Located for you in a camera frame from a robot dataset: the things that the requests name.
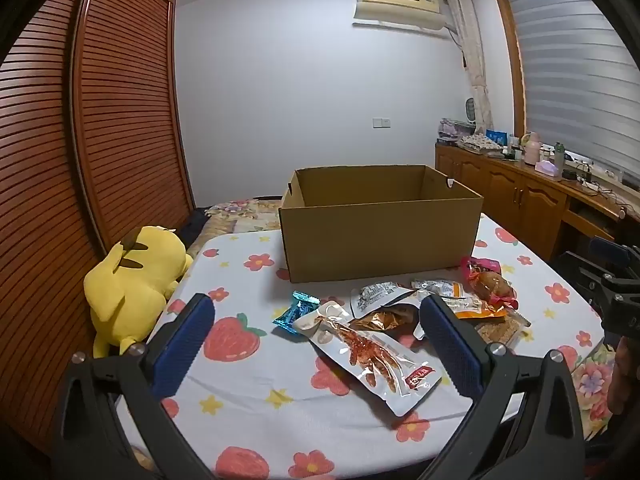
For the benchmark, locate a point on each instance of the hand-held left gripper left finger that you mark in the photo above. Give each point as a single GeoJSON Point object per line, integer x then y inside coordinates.
{"type": "Point", "coordinates": [185, 345]}

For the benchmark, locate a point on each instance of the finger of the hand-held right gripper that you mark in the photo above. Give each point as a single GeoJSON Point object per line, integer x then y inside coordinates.
{"type": "Point", "coordinates": [607, 247]}
{"type": "Point", "coordinates": [580, 270]}

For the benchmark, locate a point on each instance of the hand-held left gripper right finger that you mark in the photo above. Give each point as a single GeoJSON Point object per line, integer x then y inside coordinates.
{"type": "Point", "coordinates": [452, 345]}

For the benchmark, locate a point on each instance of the orange snack packet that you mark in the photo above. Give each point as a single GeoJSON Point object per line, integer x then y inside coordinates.
{"type": "Point", "coordinates": [477, 310]}

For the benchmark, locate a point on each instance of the brown cracker packet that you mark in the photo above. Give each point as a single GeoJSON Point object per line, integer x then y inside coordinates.
{"type": "Point", "coordinates": [500, 332]}

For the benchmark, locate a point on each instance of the brown shiny snack packet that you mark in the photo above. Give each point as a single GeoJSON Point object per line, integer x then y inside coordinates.
{"type": "Point", "coordinates": [385, 320]}

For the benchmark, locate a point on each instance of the red drumstick snack packet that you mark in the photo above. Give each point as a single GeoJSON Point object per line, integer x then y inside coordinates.
{"type": "Point", "coordinates": [492, 285]}

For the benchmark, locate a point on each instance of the clear chicken feet snack packet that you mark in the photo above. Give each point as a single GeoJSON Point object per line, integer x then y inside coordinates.
{"type": "Point", "coordinates": [370, 355]}

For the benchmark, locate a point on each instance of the silver printed snack packet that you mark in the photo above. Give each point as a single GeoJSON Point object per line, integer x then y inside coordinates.
{"type": "Point", "coordinates": [380, 294]}

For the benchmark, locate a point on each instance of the blue candy packet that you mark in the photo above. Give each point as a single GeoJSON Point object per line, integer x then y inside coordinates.
{"type": "Point", "coordinates": [295, 312]}

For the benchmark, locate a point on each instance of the cardboard box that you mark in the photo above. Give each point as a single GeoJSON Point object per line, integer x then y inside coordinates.
{"type": "Point", "coordinates": [375, 240]}

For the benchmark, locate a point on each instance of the person's right hand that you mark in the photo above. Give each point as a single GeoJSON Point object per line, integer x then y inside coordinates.
{"type": "Point", "coordinates": [620, 375]}

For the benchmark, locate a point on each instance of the yellow plush toy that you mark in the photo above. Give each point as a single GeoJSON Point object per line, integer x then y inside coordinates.
{"type": "Point", "coordinates": [135, 285]}

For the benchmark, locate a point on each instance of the white strawberry print blanket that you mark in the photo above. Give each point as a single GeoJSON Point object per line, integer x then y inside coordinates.
{"type": "Point", "coordinates": [280, 360]}

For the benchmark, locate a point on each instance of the pink tissue box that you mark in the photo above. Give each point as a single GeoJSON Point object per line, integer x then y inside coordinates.
{"type": "Point", "coordinates": [546, 170]}

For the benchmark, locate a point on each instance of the green lidded bottle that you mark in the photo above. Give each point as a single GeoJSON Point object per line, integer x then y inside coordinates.
{"type": "Point", "coordinates": [559, 155]}

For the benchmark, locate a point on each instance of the dark blue cloth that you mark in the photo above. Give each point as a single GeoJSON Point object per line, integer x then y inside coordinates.
{"type": "Point", "coordinates": [192, 230]}

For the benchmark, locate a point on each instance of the wooden cabinet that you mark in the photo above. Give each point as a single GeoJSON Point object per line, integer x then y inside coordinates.
{"type": "Point", "coordinates": [500, 185]}

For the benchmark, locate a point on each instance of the pink bottle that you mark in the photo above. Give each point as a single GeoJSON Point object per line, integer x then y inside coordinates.
{"type": "Point", "coordinates": [531, 150]}

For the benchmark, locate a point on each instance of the blue box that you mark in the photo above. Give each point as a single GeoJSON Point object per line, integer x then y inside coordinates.
{"type": "Point", "coordinates": [496, 137]}

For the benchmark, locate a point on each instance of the folded floral cloth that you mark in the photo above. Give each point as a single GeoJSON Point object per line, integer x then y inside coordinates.
{"type": "Point", "coordinates": [480, 144]}

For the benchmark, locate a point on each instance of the grey window blind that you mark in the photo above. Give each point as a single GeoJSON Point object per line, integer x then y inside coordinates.
{"type": "Point", "coordinates": [575, 85]}

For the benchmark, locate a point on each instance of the purple storage bag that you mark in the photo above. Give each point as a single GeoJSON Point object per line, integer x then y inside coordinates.
{"type": "Point", "coordinates": [452, 130]}

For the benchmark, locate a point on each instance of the small white desk fan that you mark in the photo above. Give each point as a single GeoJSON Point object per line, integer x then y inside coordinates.
{"type": "Point", "coordinates": [471, 112]}

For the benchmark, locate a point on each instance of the cream curtain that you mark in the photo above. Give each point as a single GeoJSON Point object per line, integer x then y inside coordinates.
{"type": "Point", "coordinates": [475, 60]}

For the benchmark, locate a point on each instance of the wooden window frame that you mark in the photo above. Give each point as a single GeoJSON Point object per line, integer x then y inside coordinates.
{"type": "Point", "coordinates": [512, 70]}

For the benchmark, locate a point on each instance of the white wall switch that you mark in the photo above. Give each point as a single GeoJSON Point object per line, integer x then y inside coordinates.
{"type": "Point", "coordinates": [382, 122]}

